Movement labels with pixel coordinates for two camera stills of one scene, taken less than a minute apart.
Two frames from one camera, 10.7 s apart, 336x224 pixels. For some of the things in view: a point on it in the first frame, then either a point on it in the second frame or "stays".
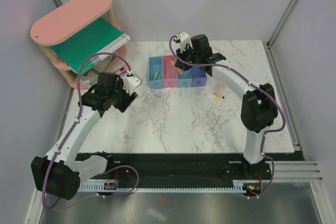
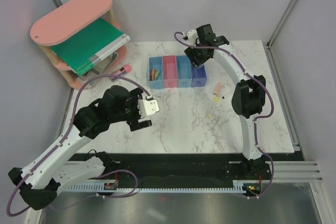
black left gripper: (128, 98) → (134, 123)
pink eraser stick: (217, 88) stays
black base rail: (189, 167) stays
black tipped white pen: (223, 97) stays
